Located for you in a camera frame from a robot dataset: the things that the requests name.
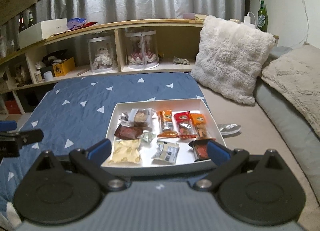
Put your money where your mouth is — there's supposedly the white cup on shelf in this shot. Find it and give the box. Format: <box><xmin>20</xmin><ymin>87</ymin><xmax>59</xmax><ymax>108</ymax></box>
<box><xmin>43</xmin><ymin>70</ymin><xmax>54</xmax><ymax>82</ymax></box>

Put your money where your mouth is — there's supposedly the black red mooncake packet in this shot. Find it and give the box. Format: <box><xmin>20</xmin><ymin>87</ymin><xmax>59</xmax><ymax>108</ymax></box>
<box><xmin>189</xmin><ymin>139</ymin><xmax>211</xmax><ymax>162</ymax></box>

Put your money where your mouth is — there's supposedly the white barcode snack packet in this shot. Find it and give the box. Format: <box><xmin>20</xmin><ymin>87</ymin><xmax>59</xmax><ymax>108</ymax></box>
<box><xmin>152</xmin><ymin>141</ymin><xmax>180</xmax><ymax>164</ymax></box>

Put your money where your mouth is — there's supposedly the yellow box on shelf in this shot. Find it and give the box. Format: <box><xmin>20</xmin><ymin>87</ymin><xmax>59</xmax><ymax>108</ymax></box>
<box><xmin>53</xmin><ymin>57</ymin><xmax>75</xmax><ymax>77</ymax></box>

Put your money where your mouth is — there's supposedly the red snack packet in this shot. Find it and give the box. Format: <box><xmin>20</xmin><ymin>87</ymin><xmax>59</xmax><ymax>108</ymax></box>
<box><xmin>174</xmin><ymin>111</ymin><xmax>197</xmax><ymax>139</ymax></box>

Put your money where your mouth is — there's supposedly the blue plastic bag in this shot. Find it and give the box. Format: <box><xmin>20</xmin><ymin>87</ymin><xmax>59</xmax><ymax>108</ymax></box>
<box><xmin>67</xmin><ymin>17</ymin><xmax>97</xmax><ymax>30</ymax></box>

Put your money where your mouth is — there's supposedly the white shallow cardboard tray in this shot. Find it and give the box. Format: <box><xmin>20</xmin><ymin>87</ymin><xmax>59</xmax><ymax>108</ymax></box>
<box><xmin>101</xmin><ymin>99</ymin><xmax>225</xmax><ymax>177</ymax></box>

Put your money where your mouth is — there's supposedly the dark brown snack packet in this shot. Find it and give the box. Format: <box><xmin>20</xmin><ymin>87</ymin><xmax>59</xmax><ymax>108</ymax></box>
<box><xmin>114</xmin><ymin>124</ymin><xmax>143</xmax><ymax>140</ymax></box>

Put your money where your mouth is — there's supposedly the white box on shelf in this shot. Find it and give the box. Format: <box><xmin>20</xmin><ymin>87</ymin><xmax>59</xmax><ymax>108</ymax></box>
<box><xmin>18</xmin><ymin>18</ymin><xmax>67</xmax><ymax>49</ymax></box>

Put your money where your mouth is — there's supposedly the white-dress doll in case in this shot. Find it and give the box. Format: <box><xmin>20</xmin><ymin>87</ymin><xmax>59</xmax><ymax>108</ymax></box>
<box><xmin>87</xmin><ymin>35</ymin><xmax>118</xmax><ymax>74</ymax></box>

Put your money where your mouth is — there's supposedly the silver foil wrapper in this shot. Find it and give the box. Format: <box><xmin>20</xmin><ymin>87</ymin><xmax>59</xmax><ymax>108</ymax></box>
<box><xmin>217</xmin><ymin>124</ymin><xmax>241</xmax><ymax>136</ymax></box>

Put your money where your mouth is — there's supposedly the beige fuzzy pillow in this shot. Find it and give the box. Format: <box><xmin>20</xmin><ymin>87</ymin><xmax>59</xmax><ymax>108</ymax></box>
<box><xmin>261</xmin><ymin>44</ymin><xmax>319</xmax><ymax>135</ymax></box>

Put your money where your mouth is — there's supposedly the green glass bottle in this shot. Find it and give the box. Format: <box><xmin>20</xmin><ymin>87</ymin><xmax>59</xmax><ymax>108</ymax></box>
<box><xmin>257</xmin><ymin>0</ymin><xmax>268</xmax><ymax>32</ymax></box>

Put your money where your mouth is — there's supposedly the wooden headboard shelf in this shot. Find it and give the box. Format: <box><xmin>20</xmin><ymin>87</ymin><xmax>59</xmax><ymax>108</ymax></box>
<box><xmin>1</xmin><ymin>19</ymin><xmax>203</xmax><ymax>113</ymax></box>

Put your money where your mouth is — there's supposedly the clear-wrapped round cookie packet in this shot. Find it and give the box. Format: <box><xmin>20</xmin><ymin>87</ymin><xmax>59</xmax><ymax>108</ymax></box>
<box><xmin>128</xmin><ymin>108</ymin><xmax>155</xmax><ymax>130</ymax></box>

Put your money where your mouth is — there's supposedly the small dark clear packet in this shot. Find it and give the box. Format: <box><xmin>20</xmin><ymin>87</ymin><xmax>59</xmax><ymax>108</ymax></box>
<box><xmin>119</xmin><ymin>112</ymin><xmax>130</xmax><ymax>126</ymax></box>

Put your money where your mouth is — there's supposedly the white fluffy pillow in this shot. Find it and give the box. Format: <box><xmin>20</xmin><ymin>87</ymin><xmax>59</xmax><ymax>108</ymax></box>
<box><xmin>190</xmin><ymin>16</ymin><xmax>276</xmax><ymax>106</ymax></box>

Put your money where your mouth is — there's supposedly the blue triangle-pattern bedspread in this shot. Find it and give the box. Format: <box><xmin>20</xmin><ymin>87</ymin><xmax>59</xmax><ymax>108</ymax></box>
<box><xmin>1</xmin><ymin>72</ymin><xmax>204</xmax><ymax>230</ymax></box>

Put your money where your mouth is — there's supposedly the grey bolster cushion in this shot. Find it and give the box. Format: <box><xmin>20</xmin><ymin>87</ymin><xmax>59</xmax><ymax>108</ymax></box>
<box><xmin>255</xmin><ymin>47</ymin><xmax>319</xmax><ymax>196</ymax></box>

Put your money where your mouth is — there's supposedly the orange snack bar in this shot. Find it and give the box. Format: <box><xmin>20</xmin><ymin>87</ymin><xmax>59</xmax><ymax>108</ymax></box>
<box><xmin>157</xmin><ymin>110</ymin><xmax>178</xmax><ymax>138</ymax></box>

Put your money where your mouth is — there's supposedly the small figurine on shelf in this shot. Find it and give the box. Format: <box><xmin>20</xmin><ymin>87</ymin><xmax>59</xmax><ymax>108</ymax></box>
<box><xmin>172</xmin><ymin>56</ymin><xmax>190</xmax><ymax>65</ymax></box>

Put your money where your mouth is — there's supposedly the orange snack packet in tray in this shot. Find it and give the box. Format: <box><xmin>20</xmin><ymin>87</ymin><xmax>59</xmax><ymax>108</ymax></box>
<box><xmin>190</xmin><ymin>113</ymin><xmax>215</xmax><ymax>140</ymax></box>

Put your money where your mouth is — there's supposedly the red-dress doll in case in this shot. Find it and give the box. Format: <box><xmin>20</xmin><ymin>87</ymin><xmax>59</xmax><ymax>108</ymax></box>
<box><xmin>125</xmin><ymin>30</ymin><xmax>159</xmax><ymax>69</ymax></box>

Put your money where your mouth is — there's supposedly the white charger with cable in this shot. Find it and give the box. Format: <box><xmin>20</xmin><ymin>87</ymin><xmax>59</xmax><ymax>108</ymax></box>
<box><xmin>244</xmin><ymin>11</ymin><xmax>258</xmax><ymax>29</ymax></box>

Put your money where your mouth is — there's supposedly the green white small packet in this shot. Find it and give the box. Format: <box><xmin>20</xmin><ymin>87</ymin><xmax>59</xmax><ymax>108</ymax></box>
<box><xmin>139</xmin><ymin>131</ymin><xmax>157</xmax><ymax>143</ymax></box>

